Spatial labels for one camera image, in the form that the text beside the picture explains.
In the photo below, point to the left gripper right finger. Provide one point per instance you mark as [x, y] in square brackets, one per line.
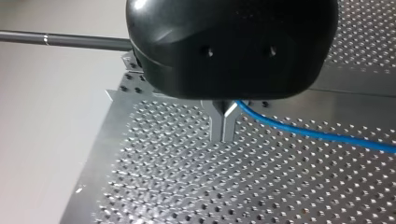
[228, 127]

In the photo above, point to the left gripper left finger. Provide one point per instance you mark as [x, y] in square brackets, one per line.
[216, 127]

